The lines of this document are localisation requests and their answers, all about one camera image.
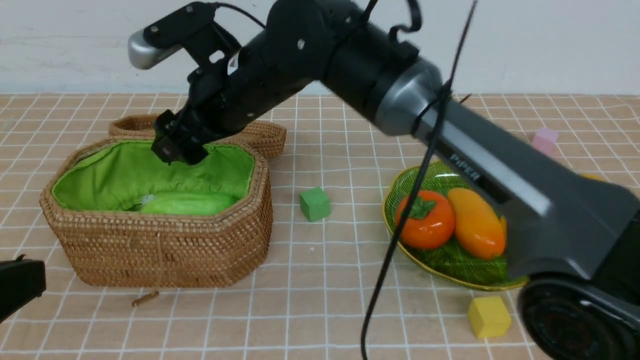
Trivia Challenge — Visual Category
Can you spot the checkered tablecloth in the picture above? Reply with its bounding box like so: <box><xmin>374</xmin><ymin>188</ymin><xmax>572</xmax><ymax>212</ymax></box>
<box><xmin>0</xmin><ymin>93</ymin><xmax>640</xmax><ymax>360</ymax></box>

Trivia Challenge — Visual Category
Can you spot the yellow banana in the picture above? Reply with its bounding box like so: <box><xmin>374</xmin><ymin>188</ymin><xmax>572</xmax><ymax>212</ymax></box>
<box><xmin>580</xmin><ymin>173</ymin><xmax>607</xmax><ymax>182</ymax></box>

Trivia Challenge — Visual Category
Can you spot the pink foam cube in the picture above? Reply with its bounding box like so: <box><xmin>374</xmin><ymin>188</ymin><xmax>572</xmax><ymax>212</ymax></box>
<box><xmin>531</xmin><ymin>127</ymin><xmax>559</xmax><ymax>158</ymax></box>

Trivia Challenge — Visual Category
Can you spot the orange mango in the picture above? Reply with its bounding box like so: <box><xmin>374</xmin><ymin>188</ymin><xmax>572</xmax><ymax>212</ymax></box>
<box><xmin>446</xmin><ymin>187</ymin><xmax>506</xmax><ymax>261</ymax></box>

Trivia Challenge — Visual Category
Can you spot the green glass plate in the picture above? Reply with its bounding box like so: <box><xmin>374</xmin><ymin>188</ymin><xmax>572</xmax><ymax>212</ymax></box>
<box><xmin>382</xmin><ymin>161</ymin><xmax>529</xmax><ymax>292</ymax></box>

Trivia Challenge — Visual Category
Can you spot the woven wicker basket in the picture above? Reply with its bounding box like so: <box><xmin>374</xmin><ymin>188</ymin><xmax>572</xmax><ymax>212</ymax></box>
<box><xmin>39</xmin><ymin>136</ymin><xmax>274</xmax><ymax>289</ymax></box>

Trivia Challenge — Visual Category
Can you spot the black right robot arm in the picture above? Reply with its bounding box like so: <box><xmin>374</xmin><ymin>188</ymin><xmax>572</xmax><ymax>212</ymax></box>
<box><xmin>1</xmin><ymin>0</ymin><xmax>639</xmax><ymax>360</ymax></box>

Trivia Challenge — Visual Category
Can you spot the green foam cube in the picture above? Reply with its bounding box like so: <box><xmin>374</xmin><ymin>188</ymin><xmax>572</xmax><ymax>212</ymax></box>
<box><xmin>299</xmin><ymin>187</ymin><xmax>331</xmax><ymax>223</ymax></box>

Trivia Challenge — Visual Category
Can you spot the green bitter gourd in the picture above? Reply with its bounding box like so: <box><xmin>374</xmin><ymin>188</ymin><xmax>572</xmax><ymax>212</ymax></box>
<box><xmin>137</xmin><ymin>192</ymin><xmax>239</xmax><ymax>216</ymax></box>

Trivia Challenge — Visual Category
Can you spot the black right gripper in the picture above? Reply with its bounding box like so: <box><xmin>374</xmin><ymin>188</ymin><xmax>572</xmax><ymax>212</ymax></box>
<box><xmin>151</xmin><ymin>64</ymin><xmax>246</xmax><ymax>166</ymax></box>

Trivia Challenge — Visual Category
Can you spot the wooden basket toggle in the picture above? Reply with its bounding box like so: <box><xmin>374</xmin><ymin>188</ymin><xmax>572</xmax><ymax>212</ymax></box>
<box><xmin>131</xmin><ymin>289</ymin><xmax>160</xmax><ymax>308</ymax></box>

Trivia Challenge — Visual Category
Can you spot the yellow foam cube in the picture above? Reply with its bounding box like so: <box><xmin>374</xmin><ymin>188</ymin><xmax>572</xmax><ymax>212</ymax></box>
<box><xmin>467</xmin><ymin>296</ymin><xmax>512</xmax><ymax>339</ymax></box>

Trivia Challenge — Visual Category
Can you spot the orange persimmon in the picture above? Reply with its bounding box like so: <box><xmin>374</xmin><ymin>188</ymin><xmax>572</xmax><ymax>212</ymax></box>
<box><xmin>400</xmin><ymin>190</ymin><xmax>456</xmax><ymax>250</ymax></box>

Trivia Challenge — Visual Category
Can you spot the woven basket lid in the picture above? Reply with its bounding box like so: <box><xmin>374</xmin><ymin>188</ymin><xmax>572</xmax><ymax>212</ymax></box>
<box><xmin>109</xmin><ymin>114</ymin><xmax>287</xmax><ymax>158</ymax></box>

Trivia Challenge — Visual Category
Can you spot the black right camera cable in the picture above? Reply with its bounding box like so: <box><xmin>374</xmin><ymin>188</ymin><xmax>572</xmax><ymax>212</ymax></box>
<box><xmin>210</xmin><ymin>0</ymin><xmax>478</xmax><ymax>360</ymax></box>

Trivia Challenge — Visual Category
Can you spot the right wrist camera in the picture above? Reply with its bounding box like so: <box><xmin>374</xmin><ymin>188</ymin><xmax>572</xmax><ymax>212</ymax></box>
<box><xmin>128</xmin><ymin>1</ymin><xmax>242</xmax><ymax>70</ymax></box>

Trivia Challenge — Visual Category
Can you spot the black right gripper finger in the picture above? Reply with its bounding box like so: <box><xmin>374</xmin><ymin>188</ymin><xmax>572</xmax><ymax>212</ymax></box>
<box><xmin>0</xmin><ymin>254</ymin><xmax>47</xmax><ymax>322</ymax></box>

